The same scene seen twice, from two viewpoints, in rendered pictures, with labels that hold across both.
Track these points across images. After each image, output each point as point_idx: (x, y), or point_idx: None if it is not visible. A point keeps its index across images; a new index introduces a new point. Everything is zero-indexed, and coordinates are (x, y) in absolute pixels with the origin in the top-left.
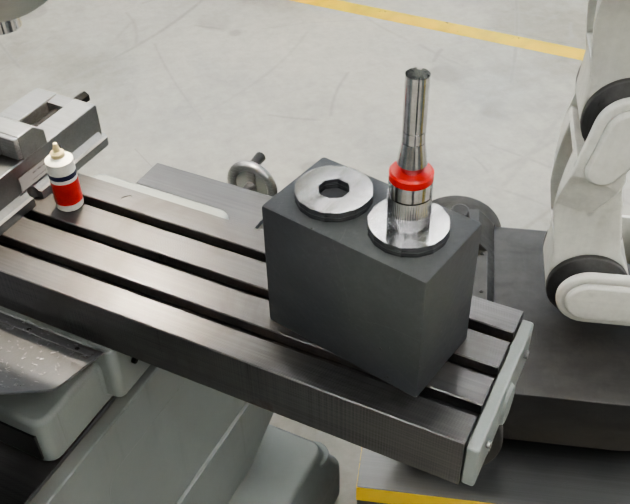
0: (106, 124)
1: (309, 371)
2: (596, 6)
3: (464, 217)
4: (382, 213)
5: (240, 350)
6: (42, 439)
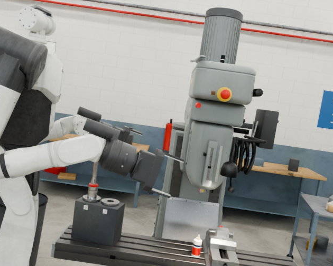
0: None
1: None
2: (36, 225)
3: (79, 201)
4: (98, 198)
5: (123, 233)
6: None
